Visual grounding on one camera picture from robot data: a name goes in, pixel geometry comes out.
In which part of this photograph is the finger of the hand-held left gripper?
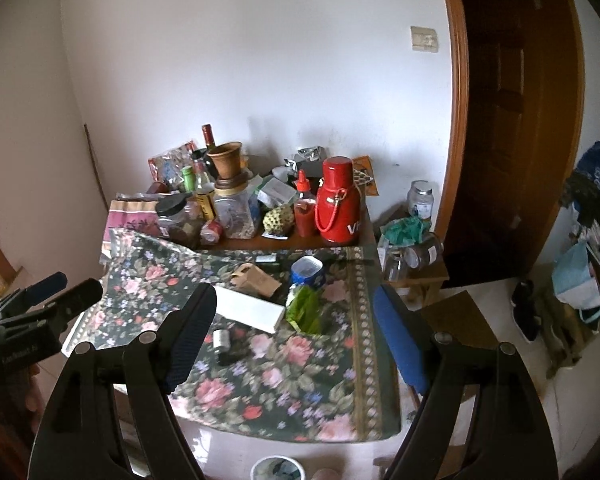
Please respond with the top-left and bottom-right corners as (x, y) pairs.
(0, 272), (68, 318)
(2, 278), (104, 328)

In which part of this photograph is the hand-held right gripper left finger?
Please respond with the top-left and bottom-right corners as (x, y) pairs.
(27, 282), (218, 480)

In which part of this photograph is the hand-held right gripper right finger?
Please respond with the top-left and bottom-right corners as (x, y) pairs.
(372, 285), (561, 480)

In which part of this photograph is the white paper box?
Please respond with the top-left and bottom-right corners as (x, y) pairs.
(211, 286), (286, 333)

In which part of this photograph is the green snack packet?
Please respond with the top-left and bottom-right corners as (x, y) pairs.
(285, 285), (326, 335)

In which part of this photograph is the blue and white cup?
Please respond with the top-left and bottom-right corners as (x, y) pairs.
(291, 256), (326, 288)

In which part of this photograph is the white trash bin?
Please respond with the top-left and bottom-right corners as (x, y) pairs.
(250, 456), (308, 480)

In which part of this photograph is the small black object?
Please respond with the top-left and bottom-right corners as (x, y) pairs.
(217, 342), (253, 366)

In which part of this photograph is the wooden stool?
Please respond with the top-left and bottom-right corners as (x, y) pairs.
(390, 260), (451, 311)

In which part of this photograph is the small clear glass jar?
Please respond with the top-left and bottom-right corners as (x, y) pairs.
(382, 250), (406, 283)

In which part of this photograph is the striped pink bag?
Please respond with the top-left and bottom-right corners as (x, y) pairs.
(105, 200), (161, 241)

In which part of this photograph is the large clear glass jar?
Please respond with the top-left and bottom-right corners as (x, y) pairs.
(402, 234), (445, 268)

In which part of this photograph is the brown cardboard box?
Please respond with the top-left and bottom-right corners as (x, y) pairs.
(230, 262), (283, 298)

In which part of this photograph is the floral tablecloth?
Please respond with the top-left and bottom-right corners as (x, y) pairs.
(62, 227), (403, 443)

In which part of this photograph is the green plastic bag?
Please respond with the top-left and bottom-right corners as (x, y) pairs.
(380, 217), (431, 247)

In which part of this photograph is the black-lid glass jar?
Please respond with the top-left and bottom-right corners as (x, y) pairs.
(155, 194), (202, 250)

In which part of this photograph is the small red can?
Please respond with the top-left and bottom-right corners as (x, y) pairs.
(200, 219), (225, 246)

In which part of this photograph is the black shoe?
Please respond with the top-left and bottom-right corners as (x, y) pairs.
(510, 280), (541, 343)

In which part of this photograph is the thin wooden stick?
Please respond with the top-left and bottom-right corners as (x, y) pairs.
(82, 124), (110, 211)

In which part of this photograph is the clear plastic jar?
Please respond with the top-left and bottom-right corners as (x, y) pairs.
(212, 182), (258, 240)

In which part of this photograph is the glass jar with metal lid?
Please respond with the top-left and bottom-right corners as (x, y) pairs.
(407, 180), (435, 221)

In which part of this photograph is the red thermos flask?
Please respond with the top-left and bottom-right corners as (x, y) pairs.
(314, 156), (366, 247)

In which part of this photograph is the yellow-label glass bottle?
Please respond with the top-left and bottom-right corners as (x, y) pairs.
(192, 160), (217, 221)

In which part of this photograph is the green custard apple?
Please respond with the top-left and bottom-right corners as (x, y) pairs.
(262, 203), (296, 237)

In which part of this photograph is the red sauce squeeze bottle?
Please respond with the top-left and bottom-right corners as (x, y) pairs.
(293, 170), (318, 237)

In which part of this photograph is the floral gift bag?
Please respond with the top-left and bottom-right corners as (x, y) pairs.
(148, 142), (198, 183)

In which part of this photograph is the orange packet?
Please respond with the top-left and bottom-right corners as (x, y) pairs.
(352, 156), (379, 196)

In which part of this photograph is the light blue paper bag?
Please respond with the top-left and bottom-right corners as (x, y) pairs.
(552, 242), (600, 311)

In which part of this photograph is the brown wooden mortar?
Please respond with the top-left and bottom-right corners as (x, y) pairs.
(207, 142), (244, 187)

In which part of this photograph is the silver foil packet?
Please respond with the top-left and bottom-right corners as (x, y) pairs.
(285, 146), (328, 173)

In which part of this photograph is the dark blue cloth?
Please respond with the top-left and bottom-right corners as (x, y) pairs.
(562, 141), (600, 211)

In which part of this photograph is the brown wooden door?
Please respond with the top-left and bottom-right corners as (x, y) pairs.
(436, 0), (586, 288)

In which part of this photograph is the beige light switch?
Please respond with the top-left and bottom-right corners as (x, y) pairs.
(411, 26), (439, 52)

